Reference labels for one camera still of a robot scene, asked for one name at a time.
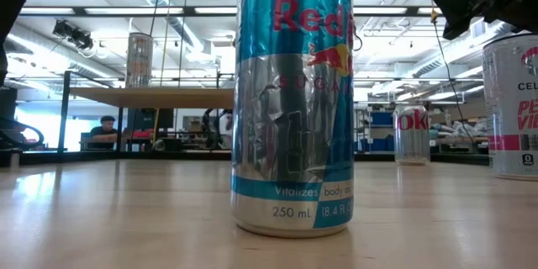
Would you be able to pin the long ceiling light bar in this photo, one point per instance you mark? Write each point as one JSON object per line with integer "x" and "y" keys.
{"x": 126, "y": 10}

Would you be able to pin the metal rack blue bins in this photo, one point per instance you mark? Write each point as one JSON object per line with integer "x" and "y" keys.
{"x": 380, "y": 118}

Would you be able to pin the silver ventilation duct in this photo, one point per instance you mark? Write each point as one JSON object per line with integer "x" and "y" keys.
{"x": 42, "y": 52}
{"x": 454, "y": 54}

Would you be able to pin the cluttered workbench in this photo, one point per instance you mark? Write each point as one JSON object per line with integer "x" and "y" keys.
{"x": 462, "y": 128}

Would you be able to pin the silver Diet Coke can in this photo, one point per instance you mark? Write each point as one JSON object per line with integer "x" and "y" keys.
{"x": 411, "y": 138}

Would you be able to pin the black background robot arm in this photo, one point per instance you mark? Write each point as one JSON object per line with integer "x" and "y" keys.
{"x": 206, "y": 128}

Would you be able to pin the white Celsius can red print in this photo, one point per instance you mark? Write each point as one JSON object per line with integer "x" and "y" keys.
{"x": 510, "y": 113}

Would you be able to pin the black ceiling spotlight cluster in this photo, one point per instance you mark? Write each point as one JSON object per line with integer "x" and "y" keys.
{"x": 73, "y": 33}

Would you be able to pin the black aluminium table frame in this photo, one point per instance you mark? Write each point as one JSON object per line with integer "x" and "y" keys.
{"x": 168, "y": 156}

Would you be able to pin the person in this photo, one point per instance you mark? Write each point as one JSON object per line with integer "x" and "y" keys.
{"x": 103, "y": 132}

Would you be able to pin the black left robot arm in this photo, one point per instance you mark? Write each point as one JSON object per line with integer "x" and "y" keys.
{"x": 12, "y": 0}

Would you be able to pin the white Celsius can orange print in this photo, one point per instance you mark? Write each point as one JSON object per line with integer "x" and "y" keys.
{"x": 138, "y": 61}

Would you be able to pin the black box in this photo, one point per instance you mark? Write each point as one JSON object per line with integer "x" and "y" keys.
{"x": 145, "y": 118}

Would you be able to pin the blue silver Red Bull can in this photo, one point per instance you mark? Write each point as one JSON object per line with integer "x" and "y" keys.
{"x": 290, "y": 134}

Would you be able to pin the wooden shelf black metal frame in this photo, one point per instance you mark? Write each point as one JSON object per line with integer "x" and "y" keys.
{"x": 159, "y": 97}

